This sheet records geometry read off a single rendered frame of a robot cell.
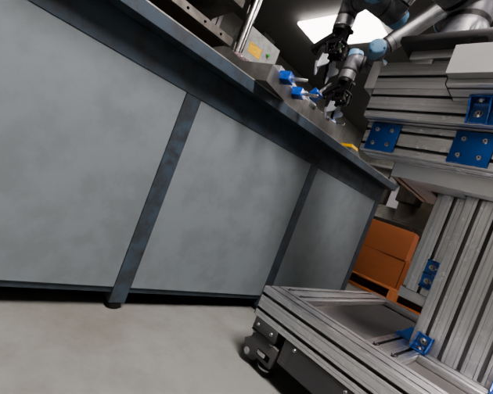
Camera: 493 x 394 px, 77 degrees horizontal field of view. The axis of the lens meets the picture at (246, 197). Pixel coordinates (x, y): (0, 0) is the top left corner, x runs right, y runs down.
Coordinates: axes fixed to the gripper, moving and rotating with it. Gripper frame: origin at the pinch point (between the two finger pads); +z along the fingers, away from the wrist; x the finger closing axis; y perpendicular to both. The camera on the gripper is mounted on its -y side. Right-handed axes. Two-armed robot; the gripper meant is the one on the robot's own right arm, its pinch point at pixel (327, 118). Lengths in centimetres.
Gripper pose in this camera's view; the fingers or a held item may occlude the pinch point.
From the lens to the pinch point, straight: 163.9
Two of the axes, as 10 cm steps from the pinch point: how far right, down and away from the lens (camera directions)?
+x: 7.0, 2.5, 6.7
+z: -3.6, 9.3, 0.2
